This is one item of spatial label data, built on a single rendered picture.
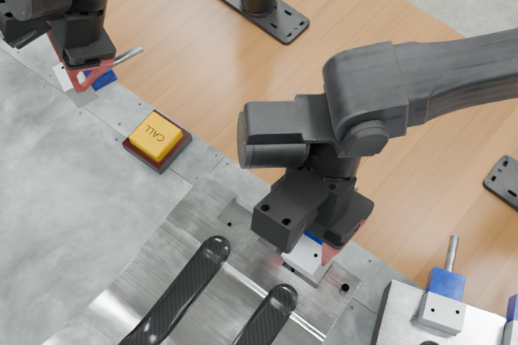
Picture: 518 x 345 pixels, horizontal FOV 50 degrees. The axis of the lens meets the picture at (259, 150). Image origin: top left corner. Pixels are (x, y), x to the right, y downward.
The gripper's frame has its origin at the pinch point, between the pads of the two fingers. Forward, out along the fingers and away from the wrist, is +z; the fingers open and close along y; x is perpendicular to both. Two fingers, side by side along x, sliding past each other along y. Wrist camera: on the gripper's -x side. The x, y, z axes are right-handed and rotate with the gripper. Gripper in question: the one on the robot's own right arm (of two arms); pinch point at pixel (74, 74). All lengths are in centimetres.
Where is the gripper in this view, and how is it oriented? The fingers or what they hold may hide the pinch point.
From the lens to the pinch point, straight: 88.4
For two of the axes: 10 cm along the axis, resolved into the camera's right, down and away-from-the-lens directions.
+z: -3.4, 5.9, 7.3
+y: 5.1, 7.7, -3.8
